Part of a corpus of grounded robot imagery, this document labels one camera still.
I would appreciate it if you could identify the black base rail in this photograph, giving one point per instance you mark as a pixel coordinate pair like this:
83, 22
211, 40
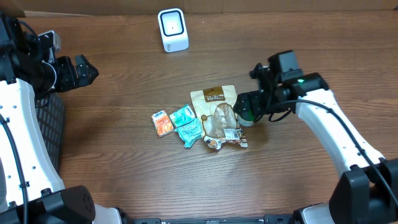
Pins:
202, 221

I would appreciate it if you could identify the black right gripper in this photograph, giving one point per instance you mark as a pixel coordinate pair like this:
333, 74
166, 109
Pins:
253, 99

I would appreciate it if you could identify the orange tissue pack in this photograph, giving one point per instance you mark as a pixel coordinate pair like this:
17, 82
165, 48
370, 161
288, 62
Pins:
162, 123

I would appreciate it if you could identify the grey plastic mesh basket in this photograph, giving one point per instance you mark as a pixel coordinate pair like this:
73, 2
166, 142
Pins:
51, 119

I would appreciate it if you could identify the brown snack pouch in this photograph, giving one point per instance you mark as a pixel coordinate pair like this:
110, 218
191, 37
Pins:
214, 109

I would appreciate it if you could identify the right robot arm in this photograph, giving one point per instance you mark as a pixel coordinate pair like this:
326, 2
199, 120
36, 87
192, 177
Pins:
367, 188

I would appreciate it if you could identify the teal snack packet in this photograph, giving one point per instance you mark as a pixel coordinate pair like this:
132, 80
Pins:
190, 132

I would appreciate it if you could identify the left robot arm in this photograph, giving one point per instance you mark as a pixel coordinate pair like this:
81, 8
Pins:
30, 75

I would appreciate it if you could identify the green lid jar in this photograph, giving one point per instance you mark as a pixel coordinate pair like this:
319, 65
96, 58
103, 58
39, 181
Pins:
246, 118

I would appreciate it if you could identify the green tissue pack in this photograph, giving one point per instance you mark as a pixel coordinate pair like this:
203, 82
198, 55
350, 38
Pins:
182, 116

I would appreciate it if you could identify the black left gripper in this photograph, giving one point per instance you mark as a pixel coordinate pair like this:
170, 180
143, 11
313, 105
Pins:
87, 73

